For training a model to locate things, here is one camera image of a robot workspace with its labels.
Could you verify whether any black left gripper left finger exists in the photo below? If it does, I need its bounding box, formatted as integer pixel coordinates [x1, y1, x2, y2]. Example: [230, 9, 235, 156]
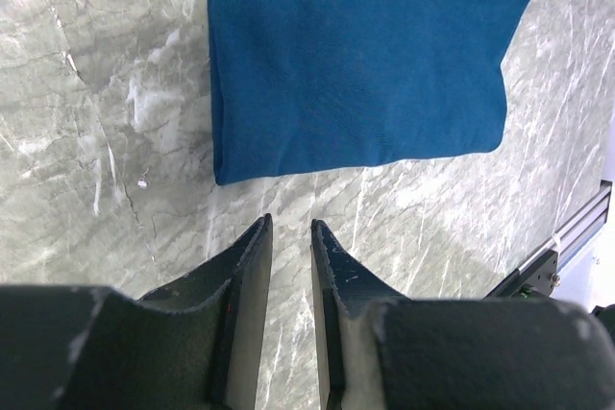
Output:
[140, 214, 273, 409]

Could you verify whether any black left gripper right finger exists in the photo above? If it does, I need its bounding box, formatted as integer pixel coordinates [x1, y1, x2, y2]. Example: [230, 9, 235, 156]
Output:
[310, 219, 413, 409]

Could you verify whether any blue printed t-shirt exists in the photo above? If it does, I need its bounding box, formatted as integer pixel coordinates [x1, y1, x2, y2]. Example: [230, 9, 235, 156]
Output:
[208, 0, 529, 185]

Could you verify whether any aluminium rail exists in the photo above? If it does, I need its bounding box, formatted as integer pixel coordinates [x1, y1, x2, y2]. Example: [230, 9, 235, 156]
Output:
[487, 181, 613, 299]

